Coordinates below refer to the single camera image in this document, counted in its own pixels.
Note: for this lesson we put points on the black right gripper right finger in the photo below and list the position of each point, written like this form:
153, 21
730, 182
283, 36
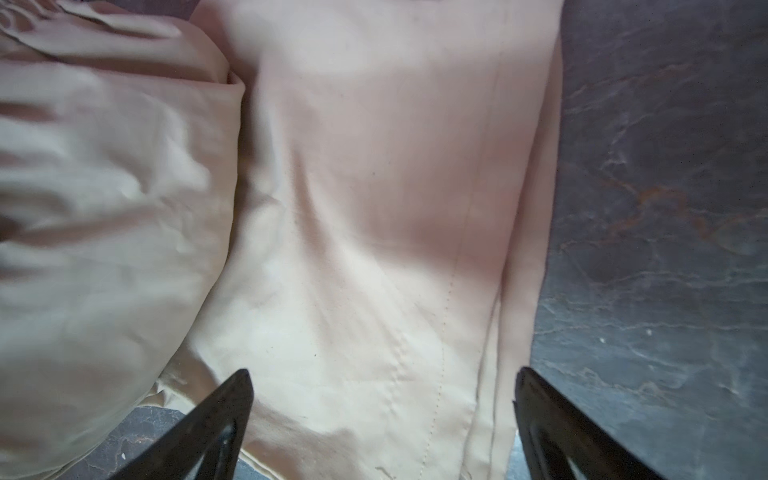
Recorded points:
558, 438

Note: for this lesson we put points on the beige shorts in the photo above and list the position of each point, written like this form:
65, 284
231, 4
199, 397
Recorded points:
351, 200

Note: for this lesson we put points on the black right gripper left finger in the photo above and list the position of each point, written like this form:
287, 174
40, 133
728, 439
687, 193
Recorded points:
205, 442

